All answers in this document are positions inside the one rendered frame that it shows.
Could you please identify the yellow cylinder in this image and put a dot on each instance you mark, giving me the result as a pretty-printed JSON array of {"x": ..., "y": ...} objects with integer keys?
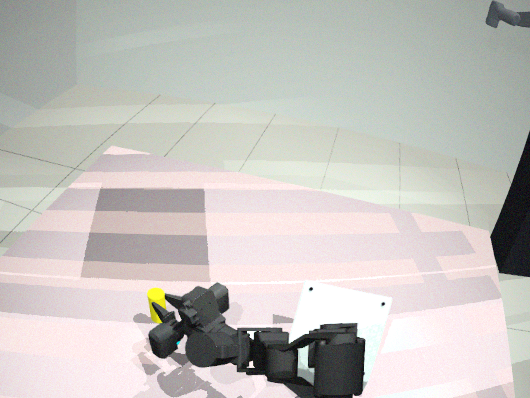
[{"x": 156, "y": 295}]

